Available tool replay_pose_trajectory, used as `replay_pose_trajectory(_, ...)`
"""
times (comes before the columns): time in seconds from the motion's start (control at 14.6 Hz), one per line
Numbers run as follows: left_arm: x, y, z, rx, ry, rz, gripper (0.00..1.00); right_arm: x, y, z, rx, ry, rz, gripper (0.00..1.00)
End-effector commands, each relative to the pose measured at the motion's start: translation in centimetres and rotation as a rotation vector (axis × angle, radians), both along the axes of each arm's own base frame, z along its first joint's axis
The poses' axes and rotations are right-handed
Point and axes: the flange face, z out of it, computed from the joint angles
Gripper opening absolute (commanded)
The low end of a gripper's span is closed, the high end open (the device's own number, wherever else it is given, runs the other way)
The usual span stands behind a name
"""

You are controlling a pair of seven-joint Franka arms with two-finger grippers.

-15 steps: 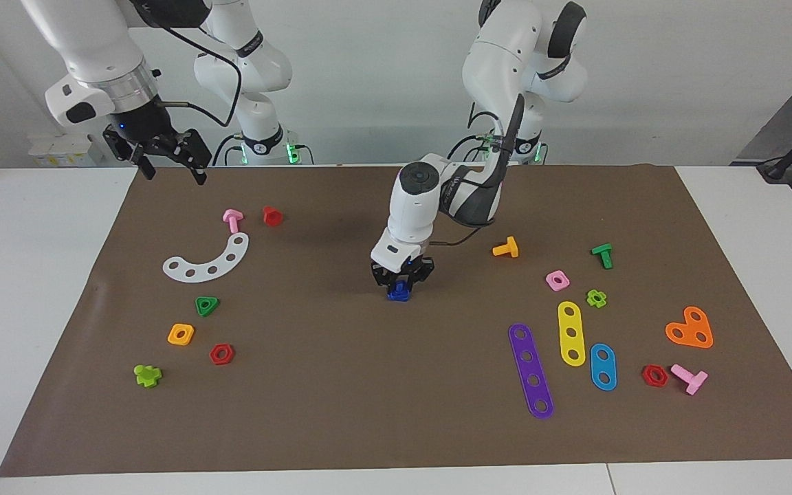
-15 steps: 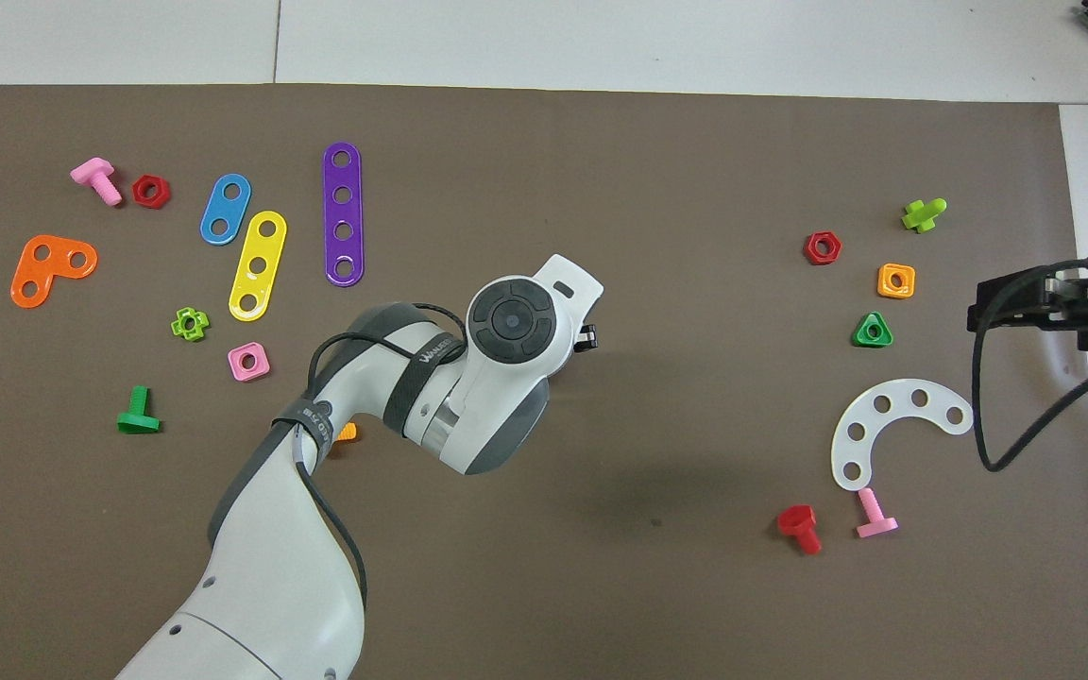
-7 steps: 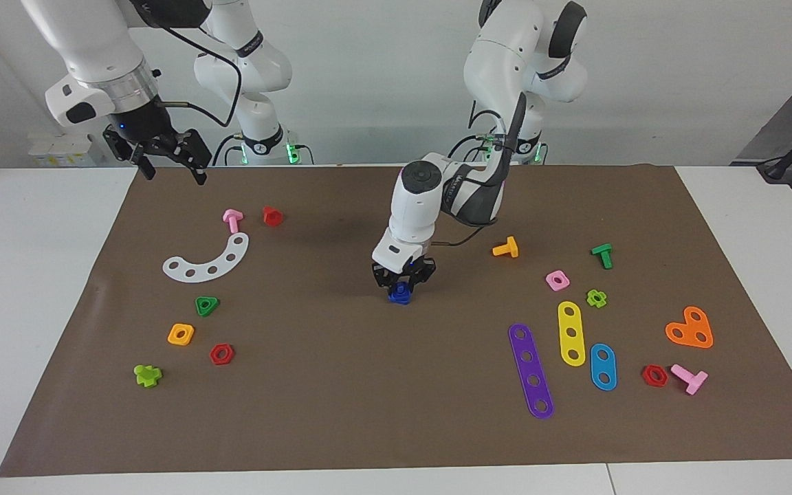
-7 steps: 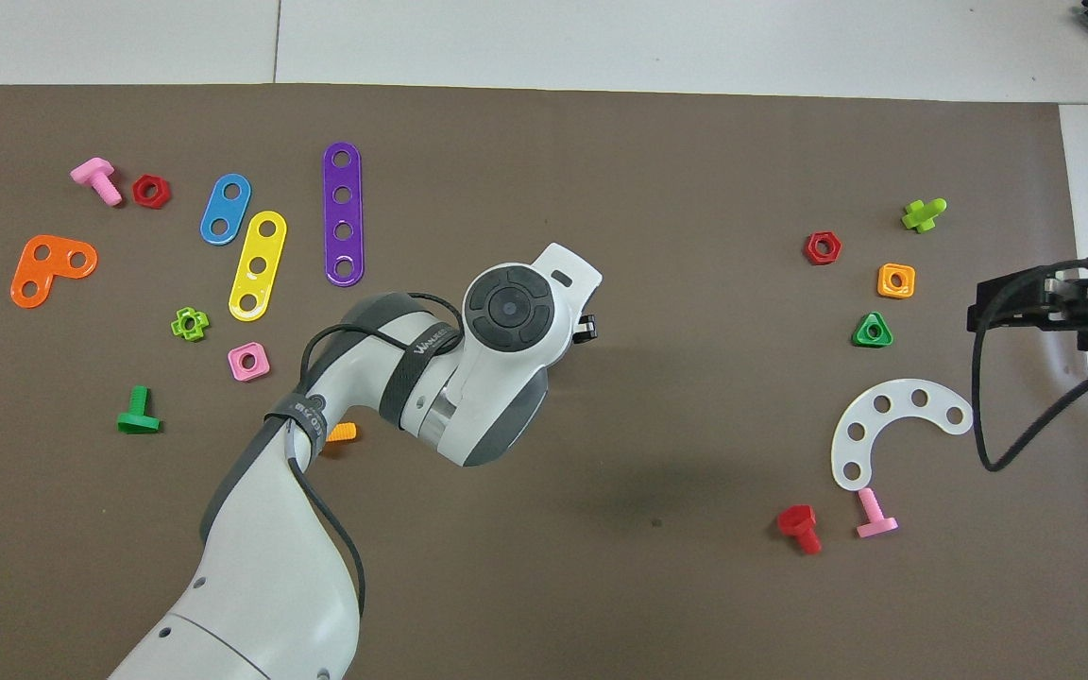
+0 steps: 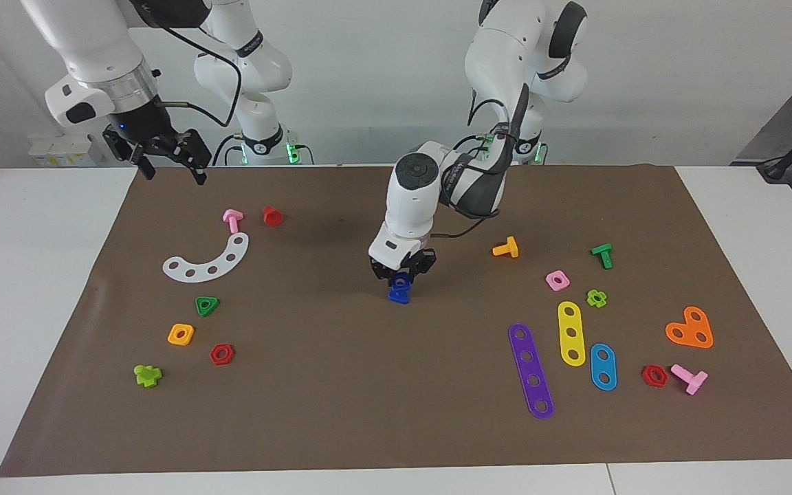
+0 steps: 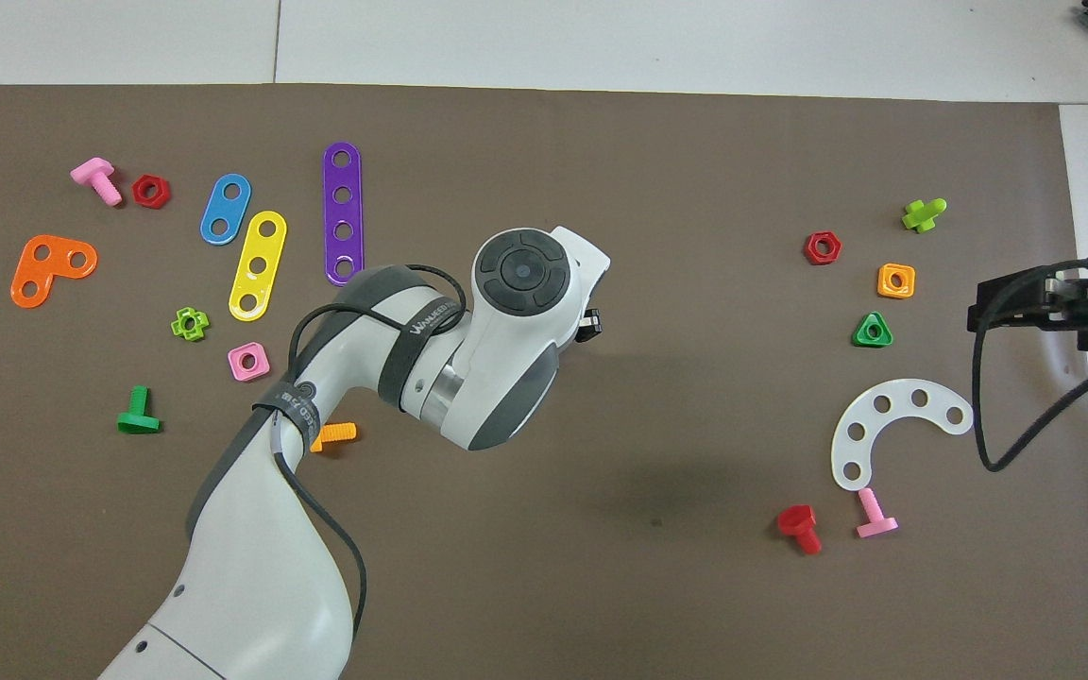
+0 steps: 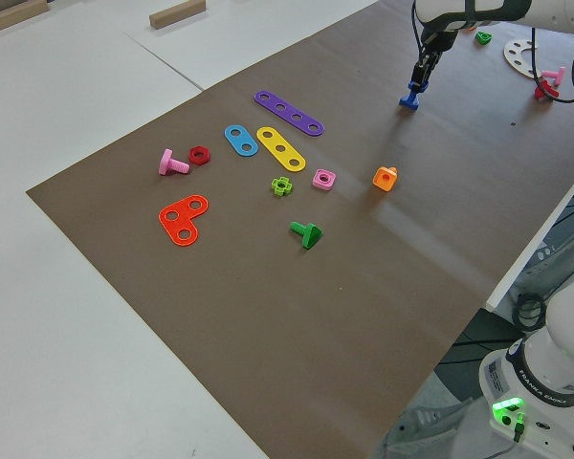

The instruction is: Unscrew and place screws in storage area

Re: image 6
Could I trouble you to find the dark green plastic bolt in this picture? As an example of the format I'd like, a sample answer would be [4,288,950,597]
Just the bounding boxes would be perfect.
[116,385,162,435]

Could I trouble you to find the purple four-hole plate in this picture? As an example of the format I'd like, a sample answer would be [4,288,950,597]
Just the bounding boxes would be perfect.
[322,142,366,287]

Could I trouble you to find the green triangular plastic nut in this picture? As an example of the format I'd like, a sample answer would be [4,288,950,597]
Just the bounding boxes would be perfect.
[852,311,894,349]

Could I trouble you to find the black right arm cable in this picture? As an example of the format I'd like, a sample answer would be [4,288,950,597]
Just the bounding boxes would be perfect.
[971,255,1088,473]

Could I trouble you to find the pink square plastic nut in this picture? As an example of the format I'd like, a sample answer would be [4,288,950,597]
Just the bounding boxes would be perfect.
[227,342,272,383]

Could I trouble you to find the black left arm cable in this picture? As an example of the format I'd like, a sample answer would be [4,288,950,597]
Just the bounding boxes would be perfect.
[270,264,469,653]

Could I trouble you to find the lime green plastic bolt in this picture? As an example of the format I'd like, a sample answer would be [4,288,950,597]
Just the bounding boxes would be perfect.
[901,197,948,234]

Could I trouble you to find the orange angled three-hole plate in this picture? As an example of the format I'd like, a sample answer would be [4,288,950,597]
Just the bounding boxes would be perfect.
[10,234,99,309]

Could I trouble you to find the brown table mat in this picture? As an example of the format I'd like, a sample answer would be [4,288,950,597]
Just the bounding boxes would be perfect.
[0,83,1088,680]

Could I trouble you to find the blue two-hole plate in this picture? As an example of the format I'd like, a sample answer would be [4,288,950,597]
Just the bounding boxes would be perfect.
[199,173,252,247]

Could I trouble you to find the small pink plastic bolt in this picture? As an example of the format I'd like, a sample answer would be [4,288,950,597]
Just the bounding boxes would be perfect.
[855,487,900,539]

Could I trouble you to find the large pink plastic bolt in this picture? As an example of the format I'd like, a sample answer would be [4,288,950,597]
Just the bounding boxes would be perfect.
[70,157,124,208]

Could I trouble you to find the white curved five-hole plate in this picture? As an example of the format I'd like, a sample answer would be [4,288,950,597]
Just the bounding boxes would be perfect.
[830,379,976,492]

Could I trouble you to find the orange plastic bolt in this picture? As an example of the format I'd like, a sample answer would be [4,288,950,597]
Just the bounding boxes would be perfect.
[311,422,358,454]

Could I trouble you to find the red plastic bolt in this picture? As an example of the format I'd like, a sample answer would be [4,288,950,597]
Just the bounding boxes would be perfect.
[776,504,824,556]

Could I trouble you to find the yellow three-hole plate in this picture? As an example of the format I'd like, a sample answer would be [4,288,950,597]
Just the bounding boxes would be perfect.
[228,211,288,323]

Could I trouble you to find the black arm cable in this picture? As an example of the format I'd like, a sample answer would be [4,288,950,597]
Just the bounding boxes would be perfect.
[971,255,1088,473]
[270,264,469,653]

